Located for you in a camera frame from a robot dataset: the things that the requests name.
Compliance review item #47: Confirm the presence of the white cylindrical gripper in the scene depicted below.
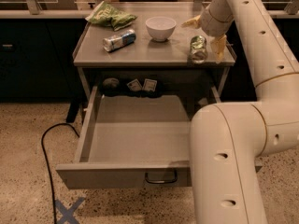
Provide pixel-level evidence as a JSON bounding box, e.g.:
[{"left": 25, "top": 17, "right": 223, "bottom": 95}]
[{"left": 181, "top": 0, "right": 234, "bottom": 63}]

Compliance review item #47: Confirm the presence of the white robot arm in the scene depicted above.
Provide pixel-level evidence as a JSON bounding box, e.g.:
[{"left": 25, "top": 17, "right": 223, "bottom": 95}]
[{"left": 190, "top": 0, "right": 299, "bottom": 224}]

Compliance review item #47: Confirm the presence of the blue silver soda can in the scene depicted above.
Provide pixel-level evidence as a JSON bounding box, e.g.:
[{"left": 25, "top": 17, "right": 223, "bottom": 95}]
[{"left": 103, "top": 29, "right": 136, "bottom": 52}]

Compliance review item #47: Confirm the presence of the grey open top drawer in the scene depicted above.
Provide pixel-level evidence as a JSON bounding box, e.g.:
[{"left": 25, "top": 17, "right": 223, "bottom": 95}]
[{"left": 55, "top": 84, "right": 263, "bottom": 190}]

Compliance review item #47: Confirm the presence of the white bowl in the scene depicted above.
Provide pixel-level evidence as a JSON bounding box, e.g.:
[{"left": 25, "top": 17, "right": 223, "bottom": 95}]
[{"left": 146, "top": 16, "right": 177, "bottom": 42}]

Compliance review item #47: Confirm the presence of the grey cabinet table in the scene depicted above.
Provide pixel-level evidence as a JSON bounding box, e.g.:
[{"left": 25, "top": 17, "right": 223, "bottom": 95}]
[{"left": 65, "top": 2, "right": 237, "bottom": 123}]

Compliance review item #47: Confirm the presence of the white label tag right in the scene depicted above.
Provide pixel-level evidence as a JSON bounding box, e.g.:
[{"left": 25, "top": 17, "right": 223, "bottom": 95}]
[{"left": 142, "top": 78, "right": 157, "bottom": 91}]

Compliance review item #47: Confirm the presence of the white label tag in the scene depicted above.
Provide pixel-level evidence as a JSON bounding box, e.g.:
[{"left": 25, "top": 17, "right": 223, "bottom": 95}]
[
  {"left": 142, "top": 78, "right": 157, "bottom": 91},
  {"left": 127, "top": 79, "right": 142, "bottom": 91}
]

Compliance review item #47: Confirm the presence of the white label tag left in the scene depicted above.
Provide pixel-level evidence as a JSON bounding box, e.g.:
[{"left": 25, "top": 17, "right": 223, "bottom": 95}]
[{"left": 127, "top": 79, "right": 142, "bottom": 91}]

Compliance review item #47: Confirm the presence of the green chip bag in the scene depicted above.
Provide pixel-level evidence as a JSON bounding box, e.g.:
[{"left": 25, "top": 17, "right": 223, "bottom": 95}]
[{"left": 85, "top": 2, "right": 136, "bottom": 31}]

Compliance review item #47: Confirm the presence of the dark background counter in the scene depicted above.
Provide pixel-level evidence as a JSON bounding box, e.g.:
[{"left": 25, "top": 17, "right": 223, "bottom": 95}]
[{"left": 0, "top": 19, "right": 299, "bottom": 103}]

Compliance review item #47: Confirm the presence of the blue tape cross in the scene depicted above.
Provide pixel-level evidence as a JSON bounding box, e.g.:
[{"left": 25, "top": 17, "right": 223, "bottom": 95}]
[{"left": 55, "top": 197, "right": 85, "bottom": 224}]

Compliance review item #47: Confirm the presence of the black metal drawer handle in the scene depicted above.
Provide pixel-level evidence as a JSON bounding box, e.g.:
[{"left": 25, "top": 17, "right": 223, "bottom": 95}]
[{"left": 145, "top": 171, "right": 178, "bottom": 185}]

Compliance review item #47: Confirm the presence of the black floor cable left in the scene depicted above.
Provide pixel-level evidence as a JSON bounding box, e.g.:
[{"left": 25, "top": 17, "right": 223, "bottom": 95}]
[{"left": 40, "top": 122, "right": 80, "bottom": 224}]

